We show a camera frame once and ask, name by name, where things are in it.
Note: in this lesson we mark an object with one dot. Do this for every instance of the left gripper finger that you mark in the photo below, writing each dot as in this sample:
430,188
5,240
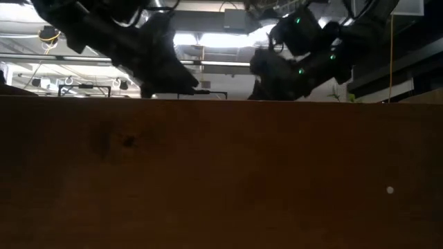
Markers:
169,83

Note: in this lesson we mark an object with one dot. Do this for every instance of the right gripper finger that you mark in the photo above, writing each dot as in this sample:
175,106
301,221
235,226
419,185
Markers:
264,72

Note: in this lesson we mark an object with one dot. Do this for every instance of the wooden three-compartment tea box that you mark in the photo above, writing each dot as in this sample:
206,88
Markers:
221,173

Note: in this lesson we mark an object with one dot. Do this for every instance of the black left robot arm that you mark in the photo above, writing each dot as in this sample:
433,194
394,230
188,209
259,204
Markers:
97,24

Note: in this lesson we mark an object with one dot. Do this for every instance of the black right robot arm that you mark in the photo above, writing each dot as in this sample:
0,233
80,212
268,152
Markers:
363,31

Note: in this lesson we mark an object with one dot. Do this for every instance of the bright ceiling light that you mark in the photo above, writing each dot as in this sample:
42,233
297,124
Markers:
225,39

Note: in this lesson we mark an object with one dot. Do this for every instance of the small green potted plant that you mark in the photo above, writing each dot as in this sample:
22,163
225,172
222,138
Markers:
351,98

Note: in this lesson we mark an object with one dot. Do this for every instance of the grey ceiling junction box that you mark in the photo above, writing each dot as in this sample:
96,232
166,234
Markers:
235,19

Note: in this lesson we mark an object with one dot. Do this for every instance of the white ceiling panel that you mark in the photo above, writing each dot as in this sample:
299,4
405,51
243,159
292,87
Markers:
410,7

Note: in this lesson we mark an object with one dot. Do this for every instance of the grey ceiling rail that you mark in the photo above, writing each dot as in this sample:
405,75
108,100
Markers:
69,59

